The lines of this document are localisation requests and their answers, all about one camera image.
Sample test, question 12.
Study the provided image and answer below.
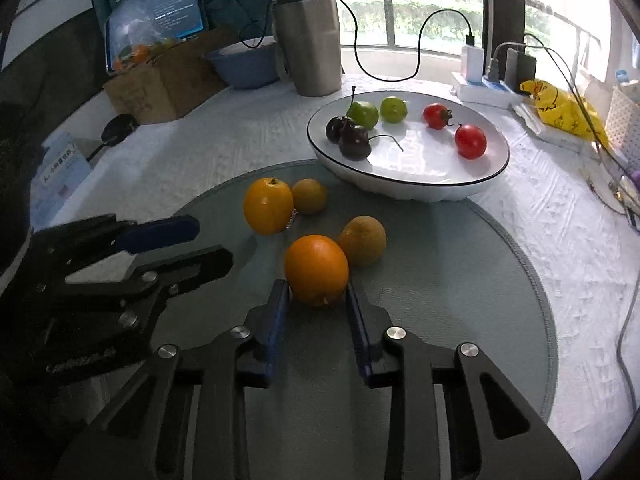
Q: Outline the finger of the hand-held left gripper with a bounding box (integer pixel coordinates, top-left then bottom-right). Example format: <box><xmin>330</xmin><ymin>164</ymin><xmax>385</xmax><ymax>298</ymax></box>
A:
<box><xmin>66</xmin><ymin>245</ymin><xmax>234</xmax><ymax>307</ymax></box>
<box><xmin>34</xmin><ymin>214</ymin><xmax>202</xmax><ymax>272</ymax></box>

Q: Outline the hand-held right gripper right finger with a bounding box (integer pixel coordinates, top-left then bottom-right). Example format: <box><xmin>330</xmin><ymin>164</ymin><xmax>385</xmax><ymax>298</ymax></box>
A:
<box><xmin>345</xmin><ymin>279</ymin><xmax>583</xmax><ymax>480</ymax></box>

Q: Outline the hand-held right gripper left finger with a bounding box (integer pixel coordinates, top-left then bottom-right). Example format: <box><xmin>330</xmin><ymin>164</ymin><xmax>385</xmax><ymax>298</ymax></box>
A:
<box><xmin>55</xmin><ymin>279</ymin><xmax>292</xmax><ymax>480</ymax></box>

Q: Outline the small round orange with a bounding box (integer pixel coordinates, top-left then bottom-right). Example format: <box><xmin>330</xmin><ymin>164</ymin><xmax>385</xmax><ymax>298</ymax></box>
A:
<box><xmin>284</xmin><ymin>234</ymin><xmax>350</xmax><ymax>308</ymax></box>

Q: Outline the oval yellow-orange kumquat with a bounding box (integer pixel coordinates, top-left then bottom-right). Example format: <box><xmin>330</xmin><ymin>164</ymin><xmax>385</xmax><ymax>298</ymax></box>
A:
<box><xmin>243</xmin><ymin>177</ymin><xmax>294</xmax><ymax>236</ymax></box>

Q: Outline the white plate with dark rim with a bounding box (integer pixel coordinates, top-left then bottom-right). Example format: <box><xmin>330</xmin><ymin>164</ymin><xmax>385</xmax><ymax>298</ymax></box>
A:
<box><xmin>306</xmin><ymin>90</ymin><xmax>511</xmax><ymax>203</ymax></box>

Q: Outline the dark red cherry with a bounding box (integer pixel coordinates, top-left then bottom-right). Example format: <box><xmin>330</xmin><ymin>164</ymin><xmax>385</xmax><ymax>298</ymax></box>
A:
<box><xmin>339</xmin><ymin>124</ymin><xmax>404</xmax><ymax>162</ymax></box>
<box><xmin>326</xmin><ymin>87</ymin><xmax>358</xmax><ymax>144</ymax></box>

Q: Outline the green plum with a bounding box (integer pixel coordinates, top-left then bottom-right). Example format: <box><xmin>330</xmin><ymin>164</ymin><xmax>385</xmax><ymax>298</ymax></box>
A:
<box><xmin>346</xmin><ymin>100</ymin><xmax>380</xmax><ymax>130</ymax></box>
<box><xmin>380</xmin><ymin>96</ymin><xmax>408</xmax><ymax>124</ymax></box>

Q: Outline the red cherry tomato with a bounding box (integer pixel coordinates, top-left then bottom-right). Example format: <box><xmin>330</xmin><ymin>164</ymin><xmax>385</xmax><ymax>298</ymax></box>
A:
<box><xmin>423</xmin><ymin>103</ymin><xmax>454</xmax><ymax>131</ymax></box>
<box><xmin>454</xmin><ymin>123</ymin><xmax>488</xmax><ymax>160</ymax></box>

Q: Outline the grey round placemat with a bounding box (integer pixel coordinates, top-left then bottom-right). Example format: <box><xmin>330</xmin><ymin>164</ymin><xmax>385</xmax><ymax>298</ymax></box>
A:
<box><xmin>150</xmin><ymin>159</ymin><xmax>558</xmax><ymax>480</ymax></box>

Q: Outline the brownish yellow kumquat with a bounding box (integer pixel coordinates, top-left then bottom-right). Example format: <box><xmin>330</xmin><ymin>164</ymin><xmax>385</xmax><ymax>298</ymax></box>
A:
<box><xmin>338</xmin><ymin>215</ymin><xmax>387</xmax><ymax>268</ymax></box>

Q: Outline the black round object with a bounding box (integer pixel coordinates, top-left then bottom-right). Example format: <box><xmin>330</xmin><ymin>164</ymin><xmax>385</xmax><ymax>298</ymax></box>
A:
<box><xmin>87</xmin><ymin>114</ymin><xmax>138</xmax><ymax>163</ymax></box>

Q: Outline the blue and white paper box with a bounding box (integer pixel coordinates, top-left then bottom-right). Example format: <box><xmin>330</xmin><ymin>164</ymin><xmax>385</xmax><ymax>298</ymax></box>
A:
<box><xmin>30</xmin><ymin>131</ymin><xmax>93</xmax><ymax>226</ymax></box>

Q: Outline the small tan kumquat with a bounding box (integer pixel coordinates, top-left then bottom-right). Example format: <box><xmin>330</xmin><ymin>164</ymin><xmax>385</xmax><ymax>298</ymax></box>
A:
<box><xmin>291</xmin><ymin>178</ymin><xmax>328</xmax><ymax>216</ymax></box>

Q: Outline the brown cardboard box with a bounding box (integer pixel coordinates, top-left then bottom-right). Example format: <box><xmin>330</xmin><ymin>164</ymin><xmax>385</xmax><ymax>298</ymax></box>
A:
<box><xmin>102</xmin><ymin>27</ymin><xmax>241</xmax><ymax>126</ymax></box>

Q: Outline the blue bowl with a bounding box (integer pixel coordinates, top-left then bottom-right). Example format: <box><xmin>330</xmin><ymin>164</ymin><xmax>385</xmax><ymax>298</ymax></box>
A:
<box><xmin>204</xmin><ymin>35</ymin><xmax>281</xmax><ymax>90</ymax></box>

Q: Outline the small white bowl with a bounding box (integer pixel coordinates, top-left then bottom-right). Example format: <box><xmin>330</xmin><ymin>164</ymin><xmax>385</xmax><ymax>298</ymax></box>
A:
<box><xmin>219</xmin><ymin>36</ymin><xmax>277</xmax><ymax>57</ymax></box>

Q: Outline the clear plastic bag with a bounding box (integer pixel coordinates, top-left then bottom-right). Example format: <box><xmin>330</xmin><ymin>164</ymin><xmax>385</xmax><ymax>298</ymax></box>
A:
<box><xmin>106</xmin><ymin>0</ymin><xmax>177</xmax><ymax>73</ymax></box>

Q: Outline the tablet with lit screen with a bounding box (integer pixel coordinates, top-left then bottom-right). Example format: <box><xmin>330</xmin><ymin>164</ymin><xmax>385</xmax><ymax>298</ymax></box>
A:
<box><xmin>147</xmin><ymin>0</ymin><xmax>211</xmax><ymax>43</ymax></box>

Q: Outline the stainless steel tumbler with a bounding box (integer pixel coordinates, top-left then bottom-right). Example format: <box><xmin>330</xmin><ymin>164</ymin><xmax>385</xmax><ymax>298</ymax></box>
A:
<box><xmin>270</xmin><ymin>0</ymin><xmax>343</xmax><ymax>97</ymax></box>

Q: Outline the white power strip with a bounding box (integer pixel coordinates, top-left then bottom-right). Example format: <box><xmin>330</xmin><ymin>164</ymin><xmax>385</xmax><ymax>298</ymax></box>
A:
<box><xmin>450</xmin><ymin>71</ymin><xmax>523</xmax><ymax>109</ymax></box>

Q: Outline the white flat packet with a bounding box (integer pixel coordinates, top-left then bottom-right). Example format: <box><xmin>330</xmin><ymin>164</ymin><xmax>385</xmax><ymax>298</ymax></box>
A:
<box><xmin>510</xmin><ymin>102</ymin><xmax>586</xmax><ymax>155</ymax></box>

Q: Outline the white charger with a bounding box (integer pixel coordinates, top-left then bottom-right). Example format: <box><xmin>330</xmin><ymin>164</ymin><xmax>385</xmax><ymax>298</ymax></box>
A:
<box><xmin>461</xmin><ymin>45</ymin><xmax>485</xmax><ymax>83</ymax></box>

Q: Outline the yellow plastic bag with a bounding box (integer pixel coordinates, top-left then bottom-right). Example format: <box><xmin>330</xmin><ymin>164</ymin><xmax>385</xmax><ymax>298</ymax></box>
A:
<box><xmin>520</xmin><ymin>79</ymin><xmax>610</xmax><ymax>150</ymax></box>

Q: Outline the black power adapter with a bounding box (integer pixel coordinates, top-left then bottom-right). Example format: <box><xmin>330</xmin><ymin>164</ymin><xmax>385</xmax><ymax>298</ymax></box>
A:
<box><xmin>505</xmin><ymin>47</ymin><xmax>537</xmax><ymax>92</ymax></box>

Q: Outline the white perforated basket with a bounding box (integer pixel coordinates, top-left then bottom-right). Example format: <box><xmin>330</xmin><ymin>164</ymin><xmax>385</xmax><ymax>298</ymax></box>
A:
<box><xmin>605</xmin><ymin>85</ymin><xmax>640</xmax><ymax>161</ymax></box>

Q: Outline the black tablet cable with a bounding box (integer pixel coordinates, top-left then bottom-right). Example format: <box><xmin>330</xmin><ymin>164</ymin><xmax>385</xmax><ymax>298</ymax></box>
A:
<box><xmin>205</xmin><ymin>0</ymin><xmax>275</xmax><ymax>50</ymax></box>

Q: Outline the black charger cable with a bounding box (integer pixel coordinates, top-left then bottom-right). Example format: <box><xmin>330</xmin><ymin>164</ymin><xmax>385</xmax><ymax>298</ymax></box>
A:
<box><xmin>272</xmin><ymin>0</ymin><xmax>475</xmax><ymax>82</ymax></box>

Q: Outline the grey cable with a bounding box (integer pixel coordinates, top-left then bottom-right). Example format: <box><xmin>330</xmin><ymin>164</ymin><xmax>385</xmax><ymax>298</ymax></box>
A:
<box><xmin>615</xmin><ymin>287</ymin><xmax>640</xmax><ymax>442</ymax></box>

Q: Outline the black adapter cable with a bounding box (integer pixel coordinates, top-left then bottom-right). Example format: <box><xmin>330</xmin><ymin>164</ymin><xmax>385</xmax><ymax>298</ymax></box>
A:
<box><xmin>522</xmin><ymin>32</ymin><xmax>618</xmax><ymax>163</ymax></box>

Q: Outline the black window frame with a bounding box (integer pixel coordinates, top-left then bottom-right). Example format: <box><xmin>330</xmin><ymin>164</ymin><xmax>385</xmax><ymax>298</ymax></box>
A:
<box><xmin>480</xmin><ymin>0</ymin><xmax>526</xmax><ymax>56</ymax></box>

